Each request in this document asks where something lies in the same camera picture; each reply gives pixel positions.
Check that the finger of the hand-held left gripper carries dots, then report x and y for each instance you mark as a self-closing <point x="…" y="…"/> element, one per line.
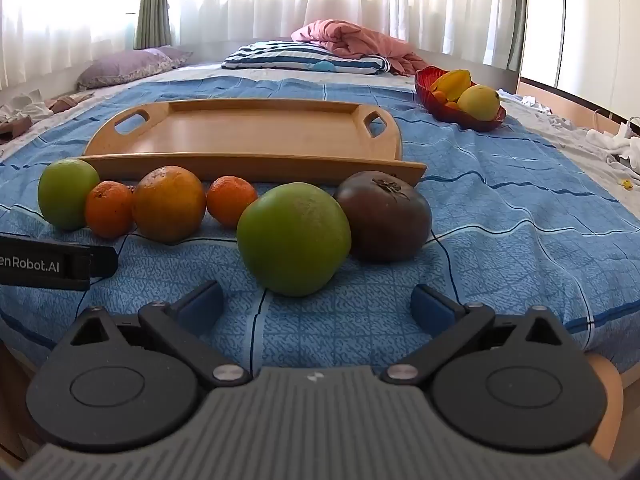
<point x="104" y="262"/>

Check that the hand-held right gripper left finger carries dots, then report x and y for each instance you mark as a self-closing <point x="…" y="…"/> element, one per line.
<point x="202" y="305"/>

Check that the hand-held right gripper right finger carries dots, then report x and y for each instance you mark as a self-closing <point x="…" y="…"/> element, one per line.
<point x="430" y="307"/>

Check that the small mandarin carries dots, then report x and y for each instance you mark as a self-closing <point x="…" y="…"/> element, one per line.
<point x="107" y="210"/>
<point x="230" y="201"/>

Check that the small green apple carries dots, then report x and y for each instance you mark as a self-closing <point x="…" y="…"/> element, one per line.
<point x="65" y="192"/>

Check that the large orange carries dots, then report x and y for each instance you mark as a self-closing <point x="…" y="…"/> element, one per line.
<point x="167" y="205"/>

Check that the dark purple tomato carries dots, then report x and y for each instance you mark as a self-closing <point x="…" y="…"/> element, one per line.
<point x="385" y="220"/>

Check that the large green apple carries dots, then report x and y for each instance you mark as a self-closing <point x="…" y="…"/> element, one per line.
<point x="292" y="240"/>

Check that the wooden tray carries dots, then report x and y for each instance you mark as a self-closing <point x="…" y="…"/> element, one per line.
<point x="260" y="135"/>

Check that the blue checked blanket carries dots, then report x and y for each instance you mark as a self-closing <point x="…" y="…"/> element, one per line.
<point x="500" y="220"/>

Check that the white garment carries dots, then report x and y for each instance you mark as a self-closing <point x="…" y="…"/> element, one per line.
<point x="25" y="102"/>

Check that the pile of clothes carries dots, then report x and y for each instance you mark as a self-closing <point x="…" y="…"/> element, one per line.
<point x="65" y="102"/>

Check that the purple pillow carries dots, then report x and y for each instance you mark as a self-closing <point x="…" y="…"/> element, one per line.
<point x="125" y="65"/>

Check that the tiny orange kumquat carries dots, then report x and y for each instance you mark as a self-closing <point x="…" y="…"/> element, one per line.
<point x="451" y="105"/>
<point x="440" y="96"/>

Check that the yellow mango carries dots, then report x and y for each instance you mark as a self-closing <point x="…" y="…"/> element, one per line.
<point x="479" y="102"/>

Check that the red glass bowl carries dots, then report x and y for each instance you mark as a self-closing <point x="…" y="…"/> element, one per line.
<point x="425" y="85"/>

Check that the yellow starfruit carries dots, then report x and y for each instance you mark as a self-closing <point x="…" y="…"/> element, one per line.
<point x="455" y="85"/>

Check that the white clothes pile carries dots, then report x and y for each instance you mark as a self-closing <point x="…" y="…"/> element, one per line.
<point x="600" y="140"/>

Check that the blue white striped pillow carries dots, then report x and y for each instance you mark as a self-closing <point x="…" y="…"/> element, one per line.
<point x="280" y="55"/>

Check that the green curtain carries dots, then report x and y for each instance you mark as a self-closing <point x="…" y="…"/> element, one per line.
<point x="152" y="5"/>

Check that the light blue oval item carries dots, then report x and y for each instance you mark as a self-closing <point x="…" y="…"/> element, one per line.
<point x="323" y="66"/>

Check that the pink quilt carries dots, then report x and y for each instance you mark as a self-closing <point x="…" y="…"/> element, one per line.
<point x="360" y="40"/>

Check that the white wardrobe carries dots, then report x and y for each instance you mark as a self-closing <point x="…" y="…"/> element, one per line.
<point x="590" y="35"/>

